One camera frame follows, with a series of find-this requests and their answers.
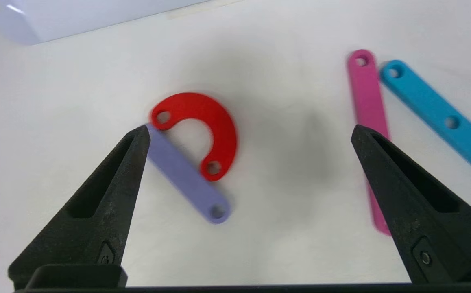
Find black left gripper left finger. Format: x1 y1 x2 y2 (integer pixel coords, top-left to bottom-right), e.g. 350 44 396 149
8 124 152 289

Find small red arc piece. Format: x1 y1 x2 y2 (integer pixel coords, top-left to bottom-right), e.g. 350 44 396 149
150 92 238 182

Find short purple strip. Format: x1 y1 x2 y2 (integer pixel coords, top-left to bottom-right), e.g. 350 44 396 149
144 123 232 225

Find blue strip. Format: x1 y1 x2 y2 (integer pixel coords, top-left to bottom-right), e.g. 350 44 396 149
379 59 471 186

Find pink strip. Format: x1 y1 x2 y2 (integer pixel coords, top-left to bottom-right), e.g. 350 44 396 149
347 49 393 237

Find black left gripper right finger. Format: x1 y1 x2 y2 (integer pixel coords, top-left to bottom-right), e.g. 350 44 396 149
351 125 471 284

